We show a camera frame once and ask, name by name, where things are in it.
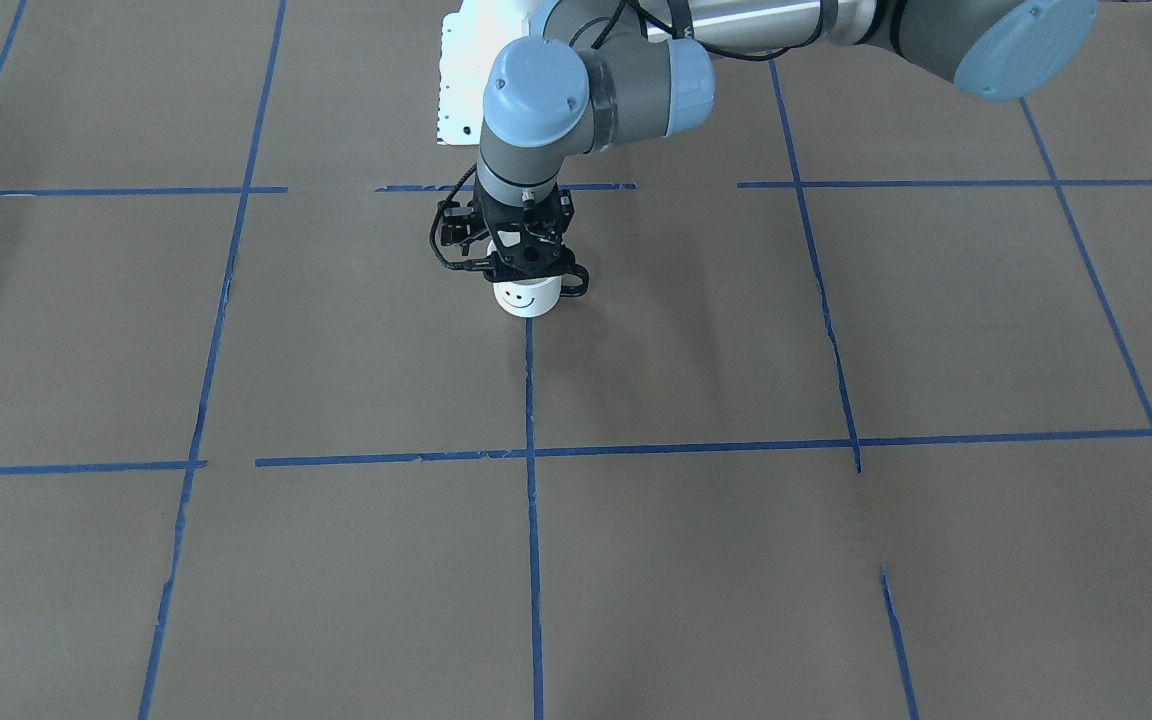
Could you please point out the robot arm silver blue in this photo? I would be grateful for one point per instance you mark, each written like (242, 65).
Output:
(651, 71)

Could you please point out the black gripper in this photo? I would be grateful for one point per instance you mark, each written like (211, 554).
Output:
(458, 231)

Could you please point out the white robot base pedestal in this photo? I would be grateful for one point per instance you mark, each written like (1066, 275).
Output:
(498, 70)

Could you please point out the white smiley mug black handle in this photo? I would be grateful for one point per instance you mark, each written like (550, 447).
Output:
(529, 298)

